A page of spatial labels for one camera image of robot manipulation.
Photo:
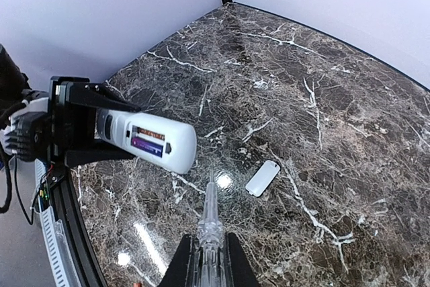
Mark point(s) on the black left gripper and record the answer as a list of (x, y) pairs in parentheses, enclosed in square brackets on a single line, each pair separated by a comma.
[(71, 105)]

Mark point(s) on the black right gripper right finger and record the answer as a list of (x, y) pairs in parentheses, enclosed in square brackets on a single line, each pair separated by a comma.
[(238, 269)]

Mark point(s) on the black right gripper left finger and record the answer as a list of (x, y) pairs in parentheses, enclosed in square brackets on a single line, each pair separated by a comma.
[(178, 271)]

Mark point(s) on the white remote control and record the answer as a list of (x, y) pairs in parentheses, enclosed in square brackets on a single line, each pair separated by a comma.
[(179, 146)]

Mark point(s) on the white battery cover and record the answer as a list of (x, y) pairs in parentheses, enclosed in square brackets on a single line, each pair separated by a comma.
[(262, 178)]

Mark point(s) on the orange battery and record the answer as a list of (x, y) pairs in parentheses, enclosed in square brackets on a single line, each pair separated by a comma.
[(150, 133)]

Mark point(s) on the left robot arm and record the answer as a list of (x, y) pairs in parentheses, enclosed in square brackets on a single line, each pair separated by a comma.
[(13, 83)]

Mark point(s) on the purple battery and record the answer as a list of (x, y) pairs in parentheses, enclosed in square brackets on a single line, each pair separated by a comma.
[(147, 146)]

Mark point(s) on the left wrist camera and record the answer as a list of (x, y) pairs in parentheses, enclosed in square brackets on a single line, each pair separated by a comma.
[(29, 127)]

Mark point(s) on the black front table rail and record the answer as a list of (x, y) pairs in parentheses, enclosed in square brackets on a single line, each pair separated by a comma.
[(66, 208)]

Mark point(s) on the white slotted cable duct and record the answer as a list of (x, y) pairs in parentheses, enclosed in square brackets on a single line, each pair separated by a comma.
[(59, 255)]

